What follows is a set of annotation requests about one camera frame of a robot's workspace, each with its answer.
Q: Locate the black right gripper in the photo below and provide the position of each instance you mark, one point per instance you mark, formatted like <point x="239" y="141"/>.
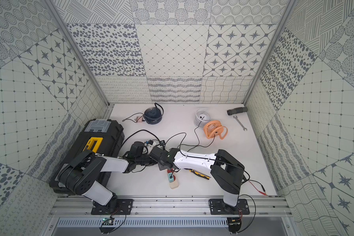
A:
<point x="160" y="166"/>

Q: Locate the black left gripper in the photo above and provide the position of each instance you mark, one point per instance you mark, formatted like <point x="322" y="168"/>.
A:
<point x="149" y="159"/>

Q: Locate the teal usb charger plug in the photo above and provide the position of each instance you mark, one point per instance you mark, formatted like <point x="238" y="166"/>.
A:
<point x="171" y="177"/>

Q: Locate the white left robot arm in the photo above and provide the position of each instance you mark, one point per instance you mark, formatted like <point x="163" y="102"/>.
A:
<point x="81" y="175"/>

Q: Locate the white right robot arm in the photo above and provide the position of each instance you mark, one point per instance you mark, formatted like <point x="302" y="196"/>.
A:
<point x="227" y="171"/>

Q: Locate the beige red power strip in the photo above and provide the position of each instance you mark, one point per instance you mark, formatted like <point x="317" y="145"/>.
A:
<point x="175" y="184"/>

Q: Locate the pink charger of blue fan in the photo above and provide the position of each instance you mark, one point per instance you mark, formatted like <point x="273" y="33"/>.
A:
<point x="139" y="119"/>

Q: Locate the dark blue desk fan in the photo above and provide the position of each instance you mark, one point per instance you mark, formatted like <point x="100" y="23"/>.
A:
<point x="153" y="115"/>

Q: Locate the orange desk fan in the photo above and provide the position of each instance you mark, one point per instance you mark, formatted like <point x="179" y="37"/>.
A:
<point x="215" y="128"/>

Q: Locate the yellow black pliers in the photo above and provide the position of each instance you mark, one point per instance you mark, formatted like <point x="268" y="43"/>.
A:
<point x="199" y="174"/>

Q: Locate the silver wrench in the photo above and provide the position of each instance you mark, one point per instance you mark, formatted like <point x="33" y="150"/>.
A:
<point x="243" y="127"/>

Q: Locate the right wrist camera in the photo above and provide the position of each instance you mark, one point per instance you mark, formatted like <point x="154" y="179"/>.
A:
<point x="162" y="144"/>

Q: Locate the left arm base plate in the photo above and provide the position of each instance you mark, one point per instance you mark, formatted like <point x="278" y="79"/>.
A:
<point x="114" y="207"/>

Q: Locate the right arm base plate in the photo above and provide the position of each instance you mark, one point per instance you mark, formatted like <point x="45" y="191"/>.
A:
<point x="218" y="207"/>

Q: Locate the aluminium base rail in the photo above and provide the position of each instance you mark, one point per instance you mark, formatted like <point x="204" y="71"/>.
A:
<point x="181" y="211"/>

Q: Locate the black cylindrical handle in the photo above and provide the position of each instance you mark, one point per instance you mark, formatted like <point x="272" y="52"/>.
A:
<point x="237" y="111"/>

